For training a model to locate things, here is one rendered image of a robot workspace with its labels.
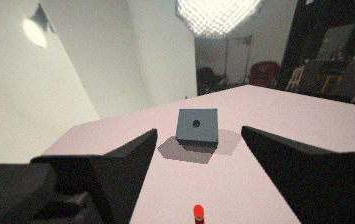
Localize red peg with white band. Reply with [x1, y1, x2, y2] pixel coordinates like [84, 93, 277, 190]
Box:
[194, 205, 205, 224]

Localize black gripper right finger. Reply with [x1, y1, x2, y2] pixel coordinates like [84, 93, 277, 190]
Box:
[241, 126, 355, 224]

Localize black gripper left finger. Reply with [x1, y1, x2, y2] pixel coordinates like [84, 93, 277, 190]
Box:
[29, 128, 158, 224]

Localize grey sloped panel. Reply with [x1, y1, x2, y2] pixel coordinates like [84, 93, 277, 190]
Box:
[175, 109, 219, 149]

